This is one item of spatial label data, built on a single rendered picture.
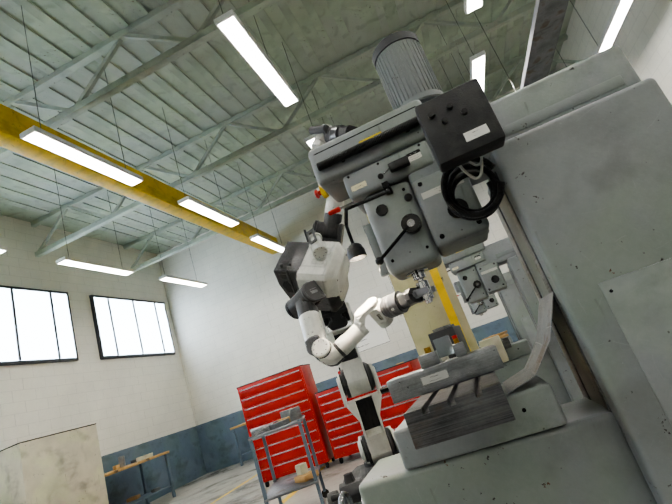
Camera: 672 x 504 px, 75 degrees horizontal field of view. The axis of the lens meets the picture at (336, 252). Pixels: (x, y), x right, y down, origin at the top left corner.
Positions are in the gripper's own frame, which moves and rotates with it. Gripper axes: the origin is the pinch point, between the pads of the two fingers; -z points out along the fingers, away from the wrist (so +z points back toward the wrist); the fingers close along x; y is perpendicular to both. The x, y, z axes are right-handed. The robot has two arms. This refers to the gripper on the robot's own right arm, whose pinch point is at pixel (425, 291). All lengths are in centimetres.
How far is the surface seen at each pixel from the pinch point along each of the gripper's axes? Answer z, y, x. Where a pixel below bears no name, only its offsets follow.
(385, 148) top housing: -11, -52, -9
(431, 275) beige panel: 75, -30, 154
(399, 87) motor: -21, -75, 1
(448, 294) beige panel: 70, -13, 157
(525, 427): -20, 49, -10
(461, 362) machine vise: -12.4, 26.4, -17.4
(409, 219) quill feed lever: -9.9, -23.7, -9.8
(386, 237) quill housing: 0.5, -21.7, -11.2
